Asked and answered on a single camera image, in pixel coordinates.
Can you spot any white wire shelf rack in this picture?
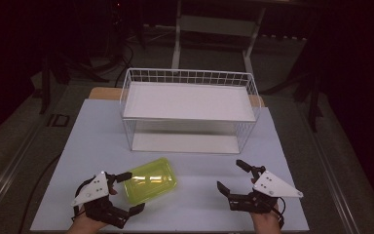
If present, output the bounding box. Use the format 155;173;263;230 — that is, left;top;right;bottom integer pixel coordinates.
119;67;263;156

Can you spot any person's left hand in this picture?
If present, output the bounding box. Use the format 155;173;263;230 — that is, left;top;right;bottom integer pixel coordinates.
65;207;110;234

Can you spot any grey metal floor rail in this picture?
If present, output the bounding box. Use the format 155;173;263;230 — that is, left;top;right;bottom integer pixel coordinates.
0;122;44;223
305;113;362;234

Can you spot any white metal stand frame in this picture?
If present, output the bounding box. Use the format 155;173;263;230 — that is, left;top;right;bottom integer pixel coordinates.
170;0;268;76

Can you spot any yellow-green plastic tray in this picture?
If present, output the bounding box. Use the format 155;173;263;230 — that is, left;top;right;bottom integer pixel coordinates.
123;157;179;207

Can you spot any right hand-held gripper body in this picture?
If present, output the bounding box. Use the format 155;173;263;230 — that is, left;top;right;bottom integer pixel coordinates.
228;165;305;215

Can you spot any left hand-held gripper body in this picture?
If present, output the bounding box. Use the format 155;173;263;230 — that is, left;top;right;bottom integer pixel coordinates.
70;171;131;229

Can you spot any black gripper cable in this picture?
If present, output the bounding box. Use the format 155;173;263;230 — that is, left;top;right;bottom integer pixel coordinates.
275;196;287;229
72;176;94;222

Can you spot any black stand leg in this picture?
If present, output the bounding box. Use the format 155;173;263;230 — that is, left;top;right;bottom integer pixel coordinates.
307;73;324;133

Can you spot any person's right hand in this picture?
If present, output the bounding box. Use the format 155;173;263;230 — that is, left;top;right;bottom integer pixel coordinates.
249;204;282;234

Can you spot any black floor socket plate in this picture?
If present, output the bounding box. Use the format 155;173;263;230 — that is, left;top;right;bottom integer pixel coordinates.
46;113;71;128

